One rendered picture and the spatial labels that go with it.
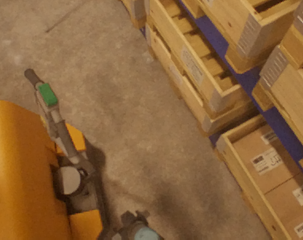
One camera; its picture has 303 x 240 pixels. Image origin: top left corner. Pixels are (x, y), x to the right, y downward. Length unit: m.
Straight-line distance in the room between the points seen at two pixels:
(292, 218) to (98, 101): 1.63
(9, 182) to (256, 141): 1.39
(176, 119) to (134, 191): 0.64
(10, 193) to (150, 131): 1.23
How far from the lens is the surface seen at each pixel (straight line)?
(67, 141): 1.10
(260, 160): 2.00
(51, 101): 1.07
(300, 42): 0.97
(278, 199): 1.99
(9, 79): 2.94
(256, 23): 1.10
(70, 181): 2.00
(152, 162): 2.41
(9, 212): 1.61
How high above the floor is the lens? 2.35
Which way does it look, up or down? 68 degrees down
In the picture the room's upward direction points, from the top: 3 degrees counter-clockwise
